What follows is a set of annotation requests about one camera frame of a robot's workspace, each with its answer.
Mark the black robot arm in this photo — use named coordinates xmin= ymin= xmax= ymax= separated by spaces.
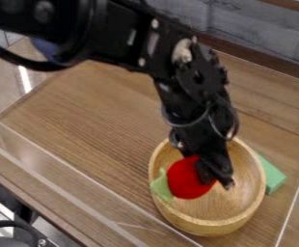
xmin=0 ymin=0 xmax=238 ymax=188

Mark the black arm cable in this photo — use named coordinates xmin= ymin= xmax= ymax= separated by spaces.
xmin=0 ymin=38 xmax=89 ymax=73

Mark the round wooden bowl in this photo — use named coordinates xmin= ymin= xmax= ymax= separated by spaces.
xmin=148 ymin=138 xmax=265 ymax=237

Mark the green sponge block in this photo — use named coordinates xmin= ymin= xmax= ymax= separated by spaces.
xmin=257 ymin=154 xmax=285 ymax=195

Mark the black table clamp bracket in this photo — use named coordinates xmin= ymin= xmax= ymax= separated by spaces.
xmin=13 ymin=212 xmax=59 ymax=247

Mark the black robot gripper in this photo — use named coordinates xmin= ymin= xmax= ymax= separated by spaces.
xmin=153 ymin=41 xmax=238 ymax=190

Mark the red felt fruit green leaf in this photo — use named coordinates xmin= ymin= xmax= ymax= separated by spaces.
xmin=149 ymin=155 xmax=216 ymax=202

